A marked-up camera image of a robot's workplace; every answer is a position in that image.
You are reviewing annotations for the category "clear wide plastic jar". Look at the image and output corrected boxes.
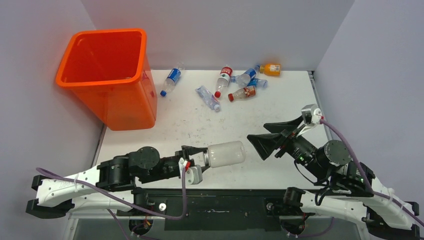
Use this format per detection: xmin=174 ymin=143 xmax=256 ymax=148
xmin=204 ymin=141 xmax=246 ymax=168

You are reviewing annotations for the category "orange juice bottle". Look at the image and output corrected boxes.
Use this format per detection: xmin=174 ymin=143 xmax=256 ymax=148
xmin=259 ymin=63 xmax=282 ymax=77

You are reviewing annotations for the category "crushed clear water bottle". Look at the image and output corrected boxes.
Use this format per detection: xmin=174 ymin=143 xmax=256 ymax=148
xmin=195 ymin=85 xmax=221 ymax=112

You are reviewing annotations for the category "red white label bottle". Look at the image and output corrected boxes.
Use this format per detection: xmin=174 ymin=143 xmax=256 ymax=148
xmin=214 ymin=66 xmax=233 ymax=99

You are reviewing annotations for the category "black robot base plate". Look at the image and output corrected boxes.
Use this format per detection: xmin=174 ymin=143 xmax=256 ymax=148
xmin=115 ymin=188 xmax=316 ymax=233

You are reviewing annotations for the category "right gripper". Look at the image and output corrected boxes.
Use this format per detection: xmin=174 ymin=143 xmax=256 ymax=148
xmin=244 ymin=114 xmax=326 ymax=179

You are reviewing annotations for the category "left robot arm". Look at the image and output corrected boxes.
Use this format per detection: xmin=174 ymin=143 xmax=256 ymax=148
xmin=25 ymin=145 xmax=210 ymax=220

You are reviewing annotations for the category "light blue crushed bottle back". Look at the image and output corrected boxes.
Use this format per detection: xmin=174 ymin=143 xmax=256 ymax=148
xmin=247 ymin=78 xmax=268 ymax=89

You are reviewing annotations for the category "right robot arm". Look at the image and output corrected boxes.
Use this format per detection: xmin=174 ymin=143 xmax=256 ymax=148
xmin=247 ymin=114 xmax=424 ymax=240

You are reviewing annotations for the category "orange plastic bin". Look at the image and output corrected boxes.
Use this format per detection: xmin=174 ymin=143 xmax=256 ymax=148
xmin=55 ymin=28 xmax=158 ymax=131

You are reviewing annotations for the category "blue label bottle at back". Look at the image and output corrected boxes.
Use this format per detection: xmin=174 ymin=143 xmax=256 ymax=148
xmin=230 ymin=65 xmax=260 ymax=88

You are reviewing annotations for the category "brown label red cap bottle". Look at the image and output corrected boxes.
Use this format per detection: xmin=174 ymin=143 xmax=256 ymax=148
xmin=228 ymin=85 xmax=256 ymax=102

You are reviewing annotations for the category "blue label bottle near bin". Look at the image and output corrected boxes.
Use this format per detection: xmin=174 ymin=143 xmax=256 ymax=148
xmin=159 ymin=62 xmax=185 ymax=97

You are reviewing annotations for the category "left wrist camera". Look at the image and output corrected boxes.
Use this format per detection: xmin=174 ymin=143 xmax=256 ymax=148
xmin=184 ymin=162 xmax=203 ymax=185

